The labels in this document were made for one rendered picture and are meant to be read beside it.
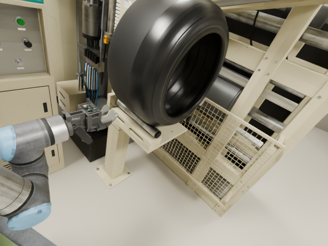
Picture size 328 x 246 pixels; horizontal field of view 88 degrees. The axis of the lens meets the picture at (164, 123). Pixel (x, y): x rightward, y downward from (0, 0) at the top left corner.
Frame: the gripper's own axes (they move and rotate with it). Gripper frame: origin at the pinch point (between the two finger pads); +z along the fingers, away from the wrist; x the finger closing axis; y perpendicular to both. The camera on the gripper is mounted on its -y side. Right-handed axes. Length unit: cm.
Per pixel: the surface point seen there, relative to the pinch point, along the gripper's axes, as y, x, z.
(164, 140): -20.4, -10.7, 28.6
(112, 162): -76, 26, 25
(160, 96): 14.4, -12.5, 10.1
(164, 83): 20.2, -12.6, 10.3
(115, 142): -52, 26, 25
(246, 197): -101, -78, 126
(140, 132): -14.4, -2.7, 15.8
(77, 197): -101, 28, -5
